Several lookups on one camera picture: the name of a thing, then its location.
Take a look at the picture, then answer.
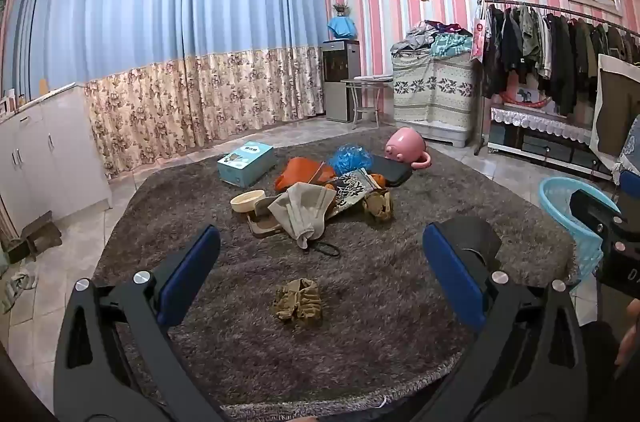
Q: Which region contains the metal clothes rack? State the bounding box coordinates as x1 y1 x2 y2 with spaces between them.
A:
475 0 640 155

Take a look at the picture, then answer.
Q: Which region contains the light blue plastic basket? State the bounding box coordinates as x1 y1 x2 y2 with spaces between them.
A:
539 177 618 288

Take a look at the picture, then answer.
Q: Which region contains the pink hanging bag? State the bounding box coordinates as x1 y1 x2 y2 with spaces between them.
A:
470 15 488 63

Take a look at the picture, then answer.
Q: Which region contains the grey water dispenser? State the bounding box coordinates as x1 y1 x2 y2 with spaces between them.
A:
320 38 362 123

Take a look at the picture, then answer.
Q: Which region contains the brown paper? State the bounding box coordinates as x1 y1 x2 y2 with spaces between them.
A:
362 191 395 223
272 279 323 328

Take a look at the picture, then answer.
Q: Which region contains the beige bowl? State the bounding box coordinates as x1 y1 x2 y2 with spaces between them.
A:
230 189 266 215

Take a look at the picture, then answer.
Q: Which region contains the cabinet under patterned cloth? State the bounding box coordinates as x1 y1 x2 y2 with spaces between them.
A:
391 52 476 148

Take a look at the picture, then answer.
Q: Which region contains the blue and floral curtain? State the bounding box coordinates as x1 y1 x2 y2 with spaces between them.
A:
10 0 326 178

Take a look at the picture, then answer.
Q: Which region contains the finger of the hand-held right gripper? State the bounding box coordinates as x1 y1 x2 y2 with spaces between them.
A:
569 189 626 253

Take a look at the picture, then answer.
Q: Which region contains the blue patterned fringed cloth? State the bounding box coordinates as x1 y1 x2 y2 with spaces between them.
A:
614 115 640 183

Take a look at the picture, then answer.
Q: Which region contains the blue plastic bag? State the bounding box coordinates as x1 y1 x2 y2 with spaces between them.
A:
328 145 375 175

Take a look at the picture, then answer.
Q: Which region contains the small metal side table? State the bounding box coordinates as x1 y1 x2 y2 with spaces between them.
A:
341 75 396 128

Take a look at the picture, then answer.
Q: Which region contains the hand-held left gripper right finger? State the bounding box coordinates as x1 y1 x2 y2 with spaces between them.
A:
422 222 591 422

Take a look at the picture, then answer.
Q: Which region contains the grey-green cloth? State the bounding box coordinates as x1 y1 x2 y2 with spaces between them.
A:
0 269 38 313

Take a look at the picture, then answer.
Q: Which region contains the orange plastic bag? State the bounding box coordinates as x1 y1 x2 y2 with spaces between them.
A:
274 157 337 195

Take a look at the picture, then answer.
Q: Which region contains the patterned snack packet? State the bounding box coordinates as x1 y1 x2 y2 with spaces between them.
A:
325 169 383 220

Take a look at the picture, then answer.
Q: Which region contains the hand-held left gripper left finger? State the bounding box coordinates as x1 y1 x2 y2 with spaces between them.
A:
54 225 223 422

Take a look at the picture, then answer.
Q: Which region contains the pink mug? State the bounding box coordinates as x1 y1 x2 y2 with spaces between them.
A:
384 127 432 170

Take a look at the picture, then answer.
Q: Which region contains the small wooden stool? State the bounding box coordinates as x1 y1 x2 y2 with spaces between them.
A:
20 212 63 260

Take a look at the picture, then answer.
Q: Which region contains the row of hanging clothes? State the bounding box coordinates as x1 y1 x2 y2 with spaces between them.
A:
482 2 640 118

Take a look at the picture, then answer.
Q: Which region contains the white lace cloth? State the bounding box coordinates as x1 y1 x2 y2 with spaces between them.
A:
490 105 596 140

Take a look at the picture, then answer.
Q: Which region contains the teal tissue box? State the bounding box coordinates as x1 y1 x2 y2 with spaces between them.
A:
217 141 276 188

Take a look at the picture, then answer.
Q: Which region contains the tan phone case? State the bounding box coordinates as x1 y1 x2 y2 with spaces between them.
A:
247 199 286 238

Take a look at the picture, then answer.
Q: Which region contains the beige cloth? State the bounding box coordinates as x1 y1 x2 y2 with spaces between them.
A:
267 182 336 250

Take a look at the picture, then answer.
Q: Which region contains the white framed dark panel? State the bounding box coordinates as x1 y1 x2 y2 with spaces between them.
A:
590 52 640 173

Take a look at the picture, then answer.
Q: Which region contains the black cord loop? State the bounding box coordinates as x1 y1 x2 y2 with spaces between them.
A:
305 239 341 258

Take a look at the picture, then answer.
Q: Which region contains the red curved object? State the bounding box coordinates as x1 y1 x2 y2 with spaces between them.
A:
502 92 552 109

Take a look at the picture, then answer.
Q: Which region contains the low dark cabinet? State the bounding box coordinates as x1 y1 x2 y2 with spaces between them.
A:
487 105 613 180

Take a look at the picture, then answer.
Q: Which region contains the pile of clothes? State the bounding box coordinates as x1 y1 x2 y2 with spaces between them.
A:
390 20 476 60

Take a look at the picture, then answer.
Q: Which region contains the black zip case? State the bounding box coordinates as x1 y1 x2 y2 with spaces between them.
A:
367 155 413 188

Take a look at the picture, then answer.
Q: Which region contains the person's right hand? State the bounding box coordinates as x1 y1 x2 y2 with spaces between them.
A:
616 299 640 368

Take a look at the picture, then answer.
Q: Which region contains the white cabinet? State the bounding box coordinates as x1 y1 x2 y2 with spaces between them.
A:
0 83 113 243

